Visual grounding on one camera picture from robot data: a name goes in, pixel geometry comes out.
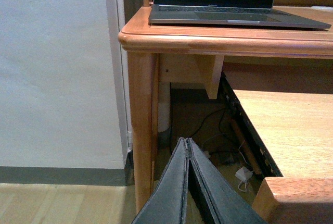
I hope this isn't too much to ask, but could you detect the grey open laptop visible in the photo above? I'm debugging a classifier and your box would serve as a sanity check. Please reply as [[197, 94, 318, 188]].
[[148, 0, 331, 29]]

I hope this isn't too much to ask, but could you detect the wooden footrest board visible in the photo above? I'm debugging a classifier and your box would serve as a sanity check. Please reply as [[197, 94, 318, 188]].
[[231, 120, 262, 175]]

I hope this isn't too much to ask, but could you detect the white thin cable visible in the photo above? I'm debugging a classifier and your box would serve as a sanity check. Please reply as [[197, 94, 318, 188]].
[[237, 139, 253, 193]]

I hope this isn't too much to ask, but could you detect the white charger adapter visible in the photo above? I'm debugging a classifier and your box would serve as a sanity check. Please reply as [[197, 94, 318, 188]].
[[235, 167, 253, 182]]

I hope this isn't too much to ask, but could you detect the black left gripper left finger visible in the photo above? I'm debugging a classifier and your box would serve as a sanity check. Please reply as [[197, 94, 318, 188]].
[[132, 138, 188, 223]]

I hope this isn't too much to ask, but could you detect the floor power strip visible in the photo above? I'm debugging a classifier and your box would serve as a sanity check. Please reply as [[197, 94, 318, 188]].
[[203, 151, 235, 166]]

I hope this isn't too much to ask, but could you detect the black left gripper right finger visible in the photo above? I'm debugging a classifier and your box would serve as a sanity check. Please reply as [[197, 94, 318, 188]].
[[186, 138, 266, 223]]

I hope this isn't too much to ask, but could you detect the wooden pull-out desk drawer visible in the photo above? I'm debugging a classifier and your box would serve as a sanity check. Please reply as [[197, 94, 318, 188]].
[[225, 70, 332, 223]]

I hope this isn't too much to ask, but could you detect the wooden desk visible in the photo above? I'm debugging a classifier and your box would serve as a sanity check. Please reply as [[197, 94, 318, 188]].
[[119, 0, 332, 210]]

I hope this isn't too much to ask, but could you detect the black cable on floor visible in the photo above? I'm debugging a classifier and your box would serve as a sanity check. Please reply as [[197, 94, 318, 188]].
[[169, 108, 235, 157]]

